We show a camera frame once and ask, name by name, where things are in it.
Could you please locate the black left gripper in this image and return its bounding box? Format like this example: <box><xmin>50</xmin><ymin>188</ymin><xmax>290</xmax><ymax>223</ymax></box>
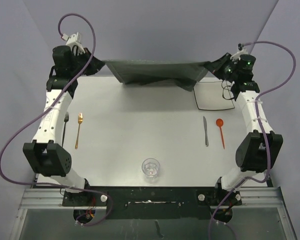
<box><xmin>68</xmin><ymin>47</ymin><xmax>103</xmax><ymax>78</ymax></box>

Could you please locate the black plastic fork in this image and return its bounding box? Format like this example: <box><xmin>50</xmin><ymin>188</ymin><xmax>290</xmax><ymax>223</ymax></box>
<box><xmin>61</xmin><ymin>111</ymin><xmax>69</xmax><ymax>147</ymax></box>

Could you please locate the clear plastic cup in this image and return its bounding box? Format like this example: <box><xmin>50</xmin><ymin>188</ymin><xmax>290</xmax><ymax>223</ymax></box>
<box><xmin>141</xmin><ymin>158</ymin><xmax>161</xmax><ymax>184</ymax></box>

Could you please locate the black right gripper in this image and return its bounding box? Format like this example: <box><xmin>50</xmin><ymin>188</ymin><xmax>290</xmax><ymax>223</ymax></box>
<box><xmin>205</xmin><ymin>53</ymin><xmax>240</xmax><ymax>82</ymax></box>

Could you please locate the gold metal fork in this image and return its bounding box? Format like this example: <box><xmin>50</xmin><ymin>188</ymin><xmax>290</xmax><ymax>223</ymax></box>
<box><xmin>74</xmin><ymin>112</ymin><xmax>84</xmax><ymax>150</ymax></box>

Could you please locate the orange plastic spoon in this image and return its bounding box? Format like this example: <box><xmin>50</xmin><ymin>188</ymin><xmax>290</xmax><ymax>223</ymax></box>
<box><xmin>215</xmin><ymin>118</ymin><xmax>225</xmax><ymax>149</ymax></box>

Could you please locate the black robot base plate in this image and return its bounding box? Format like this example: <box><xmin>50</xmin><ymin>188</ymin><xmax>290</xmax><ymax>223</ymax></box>
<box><xmin>62</xmin><ymin>186</ymin><xmax>242</xmax><ymax>224</ymax></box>

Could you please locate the grey cloth placemat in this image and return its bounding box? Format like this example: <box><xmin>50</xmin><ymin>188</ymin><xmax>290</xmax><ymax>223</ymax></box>
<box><xmin>104</xmin><ymin>59</ymin><xmax>209</xmax><ymax>92</ymax></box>

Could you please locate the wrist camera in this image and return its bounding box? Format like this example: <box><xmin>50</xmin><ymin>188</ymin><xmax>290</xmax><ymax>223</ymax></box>
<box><xmin>230</xmin><ymin>43</ymin><xmax>248</xmax><ymax>62</ymax></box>
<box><xmin>61</xmin><ymin>32</ymin><xmax>86</xmax><ymax>56</ymax></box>

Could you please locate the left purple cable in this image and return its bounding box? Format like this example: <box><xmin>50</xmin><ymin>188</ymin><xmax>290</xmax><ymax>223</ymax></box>
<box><xmin>0</xmin><ymin>13</ymin><xmax>115</xmax><ymax>228</ymax></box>

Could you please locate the silver table knife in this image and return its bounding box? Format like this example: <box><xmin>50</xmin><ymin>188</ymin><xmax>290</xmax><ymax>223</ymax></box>
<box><xmin>203</xmin><ymin>116</ymin><xmax>209</xmax><ymax>147</ymax></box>

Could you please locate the purple cable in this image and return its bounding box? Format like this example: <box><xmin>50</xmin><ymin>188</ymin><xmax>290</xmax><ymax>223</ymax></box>
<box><xmin>207</xmin><ymin>40</ymin><xmax>297</xmax><ymax>240</ymax></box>
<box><xmin>0</xmin><ymin>13</ymin><xmax>115</xmax><ymax>228</ymax></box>

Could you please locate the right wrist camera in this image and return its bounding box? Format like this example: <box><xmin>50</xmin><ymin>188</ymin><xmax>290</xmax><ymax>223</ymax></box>
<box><xmin>230</xmin><ymin>43</ymin><xmax>248</xmax><ymax>62</ymax></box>

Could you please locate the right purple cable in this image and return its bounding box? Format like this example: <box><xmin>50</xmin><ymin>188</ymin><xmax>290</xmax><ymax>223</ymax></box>
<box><xmin>207</xmin><ymin>40</ymin><xmax>297</xmax><ymax>240</ymax></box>

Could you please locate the aluminium frame rail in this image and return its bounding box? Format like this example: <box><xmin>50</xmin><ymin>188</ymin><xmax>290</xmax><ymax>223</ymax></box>
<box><xmin>19</xmin><ymin>187</ymin><xmax>283</xmax><ymax>209</ymax></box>

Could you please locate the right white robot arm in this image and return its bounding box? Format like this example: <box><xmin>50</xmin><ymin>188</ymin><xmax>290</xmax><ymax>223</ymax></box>
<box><xmin>204</xmin><ymin>53</ymin><xmax>283</xmax><ymax>205</ymax></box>

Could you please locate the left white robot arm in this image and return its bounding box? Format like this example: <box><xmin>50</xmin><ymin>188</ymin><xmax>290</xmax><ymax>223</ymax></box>
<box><xmin>22</xmin><ymin>45</ymin><xmax>105</xmax><ymax>206</ymax></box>

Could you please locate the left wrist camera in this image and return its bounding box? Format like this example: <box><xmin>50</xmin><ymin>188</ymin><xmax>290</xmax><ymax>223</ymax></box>
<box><xmin>61</xmin><ymin>32</ymin><xmax>86</xmax><ymax>56</ymax></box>

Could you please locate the white rectangular plate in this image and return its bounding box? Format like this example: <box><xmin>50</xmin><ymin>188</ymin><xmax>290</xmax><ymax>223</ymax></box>
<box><xmin>193</xmin><ymin>81</ymin><xmax>235</xmax><ymax>111</ymax></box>

